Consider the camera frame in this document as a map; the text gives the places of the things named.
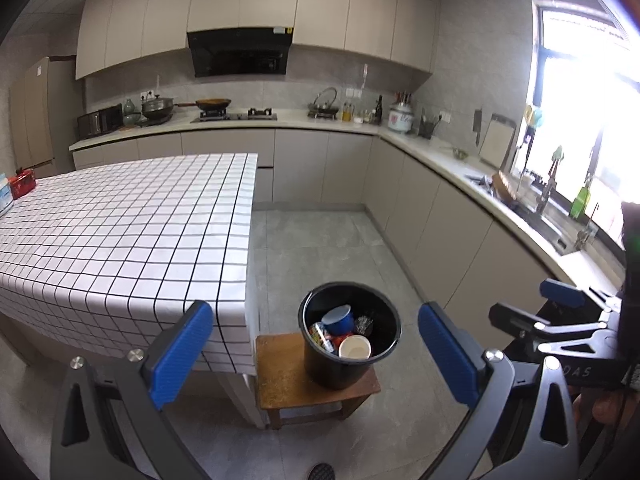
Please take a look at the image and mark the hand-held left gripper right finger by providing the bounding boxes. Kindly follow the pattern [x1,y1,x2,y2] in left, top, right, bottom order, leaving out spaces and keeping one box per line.
[417,301,583,480]

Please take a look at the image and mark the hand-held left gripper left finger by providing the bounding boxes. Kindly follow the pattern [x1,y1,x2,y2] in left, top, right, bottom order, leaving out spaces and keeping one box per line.
[50,300,215,480]

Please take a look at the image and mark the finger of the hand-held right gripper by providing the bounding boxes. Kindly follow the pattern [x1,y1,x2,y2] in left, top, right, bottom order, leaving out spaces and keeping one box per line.
[488,302,609,342]
[539,277,622,312]

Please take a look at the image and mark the red paper cup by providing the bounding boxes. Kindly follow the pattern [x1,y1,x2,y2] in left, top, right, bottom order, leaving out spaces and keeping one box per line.
[338,335,372,360]

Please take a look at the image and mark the blue cup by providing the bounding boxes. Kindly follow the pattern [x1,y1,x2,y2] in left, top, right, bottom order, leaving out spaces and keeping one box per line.
[321,304,356,337]

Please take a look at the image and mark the black plastic bucket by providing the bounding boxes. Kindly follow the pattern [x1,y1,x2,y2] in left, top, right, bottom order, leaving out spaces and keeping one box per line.
[298,282,402,391]

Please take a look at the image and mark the black yellow drink can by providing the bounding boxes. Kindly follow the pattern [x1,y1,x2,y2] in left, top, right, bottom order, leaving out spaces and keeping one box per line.
[308,322,337,356]

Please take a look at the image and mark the person's right hand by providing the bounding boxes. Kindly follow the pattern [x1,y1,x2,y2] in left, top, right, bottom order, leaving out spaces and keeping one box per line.
[572,387,631,428]

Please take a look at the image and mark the steel sink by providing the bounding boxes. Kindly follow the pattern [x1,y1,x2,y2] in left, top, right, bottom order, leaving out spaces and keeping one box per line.
[467,172,626,261]

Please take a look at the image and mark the green bottle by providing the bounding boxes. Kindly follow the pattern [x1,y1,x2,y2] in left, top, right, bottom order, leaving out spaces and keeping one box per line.
[570,185,591,220]

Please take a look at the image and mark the wooden stool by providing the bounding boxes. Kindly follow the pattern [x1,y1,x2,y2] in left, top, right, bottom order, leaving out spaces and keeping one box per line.
[255,332,382,431]

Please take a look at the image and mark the steel faucet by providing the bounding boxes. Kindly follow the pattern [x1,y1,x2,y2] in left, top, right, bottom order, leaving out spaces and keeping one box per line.
[535,147,563,216]

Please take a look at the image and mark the round wooden lid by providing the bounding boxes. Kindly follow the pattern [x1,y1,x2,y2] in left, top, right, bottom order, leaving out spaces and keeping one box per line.
[491,170,518,206]

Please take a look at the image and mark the white checked tablecloth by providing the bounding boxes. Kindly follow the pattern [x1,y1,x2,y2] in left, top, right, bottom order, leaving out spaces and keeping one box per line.
[0,152,260,375]

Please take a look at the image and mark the cutting board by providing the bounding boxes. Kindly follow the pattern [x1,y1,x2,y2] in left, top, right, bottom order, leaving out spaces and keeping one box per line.
[480,114,517,168]

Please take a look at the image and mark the window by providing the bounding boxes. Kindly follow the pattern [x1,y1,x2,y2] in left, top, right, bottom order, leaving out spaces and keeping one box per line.
[530,2,640,251]

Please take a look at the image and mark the white rice cooker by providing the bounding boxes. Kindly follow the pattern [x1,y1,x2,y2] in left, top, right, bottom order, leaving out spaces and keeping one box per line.
[387,101,415,133]

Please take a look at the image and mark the red box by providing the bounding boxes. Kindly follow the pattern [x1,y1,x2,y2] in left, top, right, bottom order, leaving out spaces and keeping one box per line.
[11,169,37,200]

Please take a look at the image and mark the beige base cabinets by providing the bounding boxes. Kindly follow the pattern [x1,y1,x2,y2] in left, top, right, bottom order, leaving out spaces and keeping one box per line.
[70,127,626,321]

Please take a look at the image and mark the white blue plastic tub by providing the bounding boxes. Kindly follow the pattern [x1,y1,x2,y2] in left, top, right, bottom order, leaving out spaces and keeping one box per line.
[0,172,15,216]

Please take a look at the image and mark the black gas hob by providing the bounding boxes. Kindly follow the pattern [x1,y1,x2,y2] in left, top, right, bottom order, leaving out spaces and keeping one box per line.
[190,107,278,123]

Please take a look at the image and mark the black microwave oven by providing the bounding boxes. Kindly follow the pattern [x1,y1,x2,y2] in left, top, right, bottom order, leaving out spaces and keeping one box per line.
[76,104,123,140]

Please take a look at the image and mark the grey lidded pot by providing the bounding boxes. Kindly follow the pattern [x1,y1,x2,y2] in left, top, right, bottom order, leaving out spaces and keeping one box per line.
[141,94,177,121]

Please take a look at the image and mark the black wok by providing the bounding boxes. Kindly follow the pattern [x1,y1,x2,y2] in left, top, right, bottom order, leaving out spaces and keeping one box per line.
[175,98,232,114]

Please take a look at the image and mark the beige refrigerator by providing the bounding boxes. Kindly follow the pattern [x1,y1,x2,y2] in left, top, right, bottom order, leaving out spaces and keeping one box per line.
[9,56,83,178]

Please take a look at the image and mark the black range hood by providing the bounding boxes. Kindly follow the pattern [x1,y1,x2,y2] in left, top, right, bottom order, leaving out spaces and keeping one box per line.
[186,26,293,78]

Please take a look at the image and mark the beige upper cabinets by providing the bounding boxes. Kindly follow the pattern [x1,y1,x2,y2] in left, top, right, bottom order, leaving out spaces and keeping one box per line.
[75,0,442,81]

